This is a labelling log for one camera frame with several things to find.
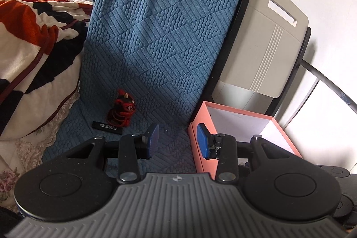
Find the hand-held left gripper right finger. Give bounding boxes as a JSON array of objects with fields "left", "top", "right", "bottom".
[{"left": 197, "top": 122, "right": 281, "bottom": 184}]

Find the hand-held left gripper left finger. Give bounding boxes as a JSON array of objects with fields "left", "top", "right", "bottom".
[{"left": 65, "top": 123, "right": 160, "bottom": 184}]

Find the pink cardboard box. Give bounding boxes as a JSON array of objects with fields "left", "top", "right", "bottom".
[{"left": 187, "top": 100, "right": 303, "bottom": 180}]

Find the red devil toy figure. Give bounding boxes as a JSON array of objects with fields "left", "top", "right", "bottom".
[{"left": 107, "top": 89, "right": 136, "bottom": 128}]

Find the black rectangular lighter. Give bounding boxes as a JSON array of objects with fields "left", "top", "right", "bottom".
[{"left": 92, "top": 121, "right": 122, "bottom": 135}]

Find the blue textured seat cover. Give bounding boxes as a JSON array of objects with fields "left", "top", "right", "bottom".
[{"left": 42, "top": 0, "right": 246, "bottom": 173}]

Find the beige lace bed skirt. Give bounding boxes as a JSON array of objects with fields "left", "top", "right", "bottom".
[{"left": 0, "top": 82, "right": 83, "bottom": 204}]

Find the red black white striped blanket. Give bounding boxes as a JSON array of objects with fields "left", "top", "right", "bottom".
[{"left": 0, "top": 0, "right": 103, "bottom": 139}]

